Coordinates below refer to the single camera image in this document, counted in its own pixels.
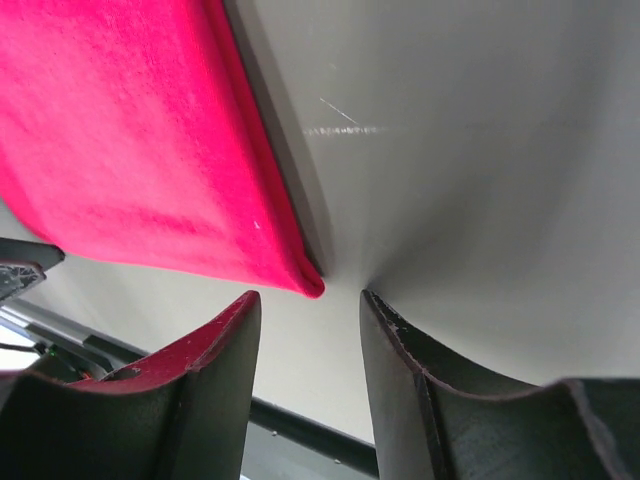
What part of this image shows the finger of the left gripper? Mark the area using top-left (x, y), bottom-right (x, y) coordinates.
top-left (1, 238), bottom-right (65, 303)

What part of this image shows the red polo shirt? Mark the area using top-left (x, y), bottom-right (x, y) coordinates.
top-left (1, 1), bottom-right (324, 298)

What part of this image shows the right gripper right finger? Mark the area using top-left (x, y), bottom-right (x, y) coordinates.
top-left (359, 290), bottom-right (639, 479)

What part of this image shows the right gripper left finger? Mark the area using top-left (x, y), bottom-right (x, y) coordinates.
top-left (1, 291), bottom-right (261, 479)

